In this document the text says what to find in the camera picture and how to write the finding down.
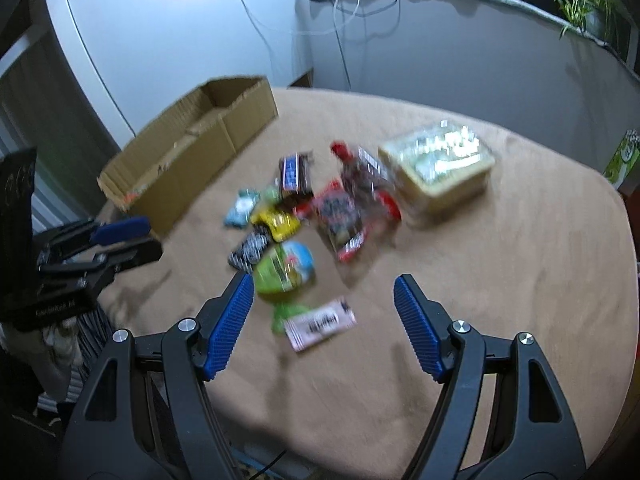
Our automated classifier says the black white patterned candy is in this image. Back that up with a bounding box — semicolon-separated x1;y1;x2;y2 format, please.
228;224;273;274

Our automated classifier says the teal candy wrapper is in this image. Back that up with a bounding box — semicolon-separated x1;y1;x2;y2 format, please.
224;188;260;229

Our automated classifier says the green snack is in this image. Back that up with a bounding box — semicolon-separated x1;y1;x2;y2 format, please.
271;304;310;335

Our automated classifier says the pink white candy packet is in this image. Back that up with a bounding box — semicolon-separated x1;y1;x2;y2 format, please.
283;297;357;352

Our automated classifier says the clear green candy wrapper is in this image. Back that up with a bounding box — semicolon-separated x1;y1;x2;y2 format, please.
260;184;282;207

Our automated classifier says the yellow candy wrapper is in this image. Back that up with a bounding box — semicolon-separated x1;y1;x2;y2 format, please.
250;207;302;243

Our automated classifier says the green jelly cup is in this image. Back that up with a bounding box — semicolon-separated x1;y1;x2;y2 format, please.
253;240;314;295

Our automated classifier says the large Snickers bar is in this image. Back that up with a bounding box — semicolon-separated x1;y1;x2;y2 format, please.
277;152;314;207

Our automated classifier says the red date bag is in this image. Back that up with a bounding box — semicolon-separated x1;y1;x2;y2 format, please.
294;179;401;263
331;141;399;216

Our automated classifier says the clear bag of bread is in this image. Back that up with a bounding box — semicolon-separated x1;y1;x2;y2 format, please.
378;119;497;217

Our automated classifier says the brown cardboard box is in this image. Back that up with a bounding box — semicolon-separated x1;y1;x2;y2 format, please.
98;76;278;236

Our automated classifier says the beige table cloth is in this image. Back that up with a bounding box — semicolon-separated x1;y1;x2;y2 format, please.
94;86;639;480

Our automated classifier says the green drink carton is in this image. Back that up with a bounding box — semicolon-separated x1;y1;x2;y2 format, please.
603;129;639;190

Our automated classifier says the potted spider plant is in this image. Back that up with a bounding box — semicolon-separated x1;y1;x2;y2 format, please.
553;0;618;47

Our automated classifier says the black cable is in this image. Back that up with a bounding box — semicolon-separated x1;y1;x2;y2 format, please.
328;0;417;92

